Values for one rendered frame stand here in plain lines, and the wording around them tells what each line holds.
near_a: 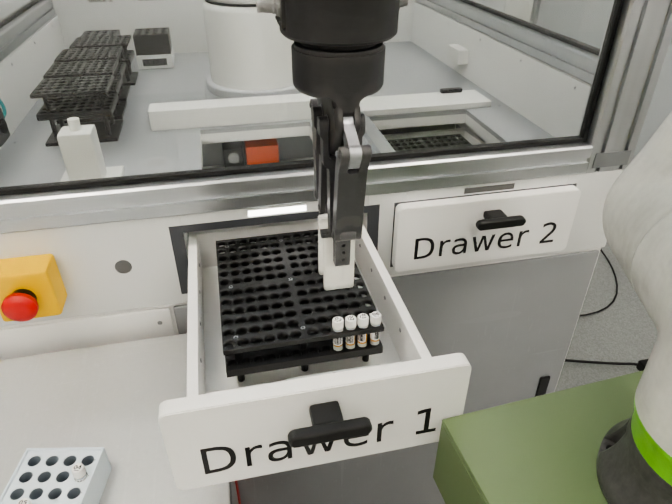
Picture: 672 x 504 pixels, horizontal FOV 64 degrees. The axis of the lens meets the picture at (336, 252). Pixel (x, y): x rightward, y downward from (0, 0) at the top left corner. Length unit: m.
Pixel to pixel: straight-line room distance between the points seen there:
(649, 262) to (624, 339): 1.68
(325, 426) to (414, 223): 0.39
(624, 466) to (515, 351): 0.56
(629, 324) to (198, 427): 1.90
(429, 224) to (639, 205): 0.35
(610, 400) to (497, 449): 0.14
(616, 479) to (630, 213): 0.23
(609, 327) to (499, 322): 1.21
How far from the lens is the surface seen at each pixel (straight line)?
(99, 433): 0.74
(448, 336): 0.98
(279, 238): 0.76
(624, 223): 0.55
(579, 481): 0.57
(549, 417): 0.61
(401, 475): 1.26
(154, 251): 0.78
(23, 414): 0.80
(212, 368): 0.66
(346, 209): 0.46
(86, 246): 0.78
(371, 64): 0.44
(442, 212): 0.80
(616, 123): 0.91
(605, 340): 2.13
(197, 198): 0.74
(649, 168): 0.56
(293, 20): 0.43
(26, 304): 0.76
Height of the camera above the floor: 1.30
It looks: 33 degrees down
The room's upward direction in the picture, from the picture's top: straight up
